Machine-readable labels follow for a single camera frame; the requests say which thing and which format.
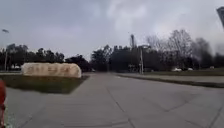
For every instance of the red object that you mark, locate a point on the red object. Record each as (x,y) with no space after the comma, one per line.
(2,100)

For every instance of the tall tower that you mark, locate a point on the tall tower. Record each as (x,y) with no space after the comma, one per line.
(132,40)

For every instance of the grass patch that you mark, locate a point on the grass patch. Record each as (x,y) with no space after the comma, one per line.
(43,84)

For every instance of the white car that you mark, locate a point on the white car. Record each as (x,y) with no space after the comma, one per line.
(176,69)

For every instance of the row of dark trees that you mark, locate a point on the row of dark trees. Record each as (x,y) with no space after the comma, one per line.
(120,58)

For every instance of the grey concrete slab pavement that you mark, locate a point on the grey concrete slab pavement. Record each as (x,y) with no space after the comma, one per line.
(113,103)

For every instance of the large pale inscribed boulder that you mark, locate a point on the large pale inscribed boulder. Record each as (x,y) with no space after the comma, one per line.
(51,70)

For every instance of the street lamp pole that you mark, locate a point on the street lamp pole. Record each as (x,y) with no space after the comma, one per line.
(5,50)

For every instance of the grass strip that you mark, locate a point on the grass strip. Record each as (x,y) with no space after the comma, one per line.
(186,81)

